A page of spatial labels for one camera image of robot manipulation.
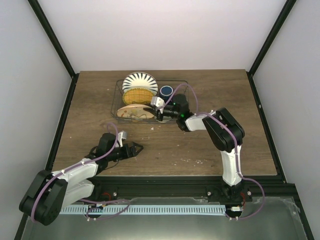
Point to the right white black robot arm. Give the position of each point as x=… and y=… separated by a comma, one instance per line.
x=224, y=131

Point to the black frame post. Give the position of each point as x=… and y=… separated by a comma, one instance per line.
x=280, y=20
x=43, y=20

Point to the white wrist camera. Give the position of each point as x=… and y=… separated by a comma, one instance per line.
x=157, y=102
x=121, y=137

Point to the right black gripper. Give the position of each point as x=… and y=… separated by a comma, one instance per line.
x=156, y=112

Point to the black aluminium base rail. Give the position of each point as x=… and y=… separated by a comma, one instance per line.
x=211, y=187

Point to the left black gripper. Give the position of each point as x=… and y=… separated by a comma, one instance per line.
x=132, y=150

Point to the right black frame post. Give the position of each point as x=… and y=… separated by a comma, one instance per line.
x=280, y=20

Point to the light blue slotted cable duct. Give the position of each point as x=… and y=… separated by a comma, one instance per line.
x=203, y=210

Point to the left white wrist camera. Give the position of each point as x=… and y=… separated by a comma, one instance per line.
x=121, y=137

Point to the blue striped white plate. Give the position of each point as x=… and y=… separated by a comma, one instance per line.
x=140, y=80

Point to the left black frame post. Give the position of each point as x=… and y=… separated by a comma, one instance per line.
x=43, y=20

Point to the woven bamboo pattern plate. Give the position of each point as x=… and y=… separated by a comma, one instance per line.
x=137, y=96

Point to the dark blue mug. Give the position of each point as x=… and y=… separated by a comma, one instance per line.
x=166, y=91

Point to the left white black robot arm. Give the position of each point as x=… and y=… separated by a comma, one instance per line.
x=50, y=192

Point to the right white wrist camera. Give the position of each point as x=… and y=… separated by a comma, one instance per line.
x=157, y=102

